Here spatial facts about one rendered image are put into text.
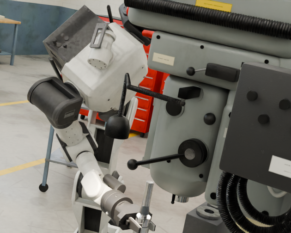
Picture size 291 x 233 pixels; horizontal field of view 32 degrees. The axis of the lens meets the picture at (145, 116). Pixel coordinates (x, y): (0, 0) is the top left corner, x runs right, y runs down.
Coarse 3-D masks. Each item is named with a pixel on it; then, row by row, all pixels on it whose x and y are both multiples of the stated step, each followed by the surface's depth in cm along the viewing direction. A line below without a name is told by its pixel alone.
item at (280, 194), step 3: (267, 186) 105; (270, 189) 104; (270, 192) 105; (273, 192) 104; (282, 192) 103; (285, 192) 102; (273, 195) 104; (276, 195) 104; (279, 195) 103; (282, 195) 103
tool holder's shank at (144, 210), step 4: (148, 184) 154; (152, 184) 154; (148, 188) 154; (152, 188) 155; (144, 192) 155; (148, 192) 154; (144, 196) 155; (148, 196) 155; (144, 200) 155; (148, 200) 155; (144, 204) 155; (148, 204) 155; (140, 208) 156; (144, 208) 155; (148, 208) 156; (140, 212) 156; (144, 212) 155; (148, 212) 156; (144, 216) 156
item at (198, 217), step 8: (200, 208) 183; (208, 208) 185; (216, 208) 187; (192, 216) 179; (200, 216) 180; (208, 216) 178; (216, 216) 179; (184, 224) 181; (192, 224) 180; (200, 224) 178; (208, 224) 176; (216, 224) 176; (184, 232) 181; (192, 232) 180; (200, 232) 178; (208, 232) 177; (216, 232) 176; (224, 232) 185
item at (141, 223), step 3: (135, 219) 157; (138, 222) 156; (141, 222) 155; (144, 222) 155; (147, 222) 156; (141, 225) 155; (144, 225) 155; (147, 225) 156; (144, 228) 156; (147, 228) 157; (141, 231) 156; (144, 231) 156; (147, 231) 157
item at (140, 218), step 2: (138, 214) 158; (136, 216) 156; (138, 216) 156; (140, 216) 156; (148, 216) 157; (150, 216) 158; (136, 218) 156; (138, 218) 156; (140, 218) 155; (142, 218) 155; (144, 218) 156; (146, 218) 156; (148, 218) 156; (150, 218) 157; (138, 220) 156; (140, 220) 155; (142, 220) 155; (144, 220) 155; (146, 220) 155; (148, 220) 156; (150, 220) 157
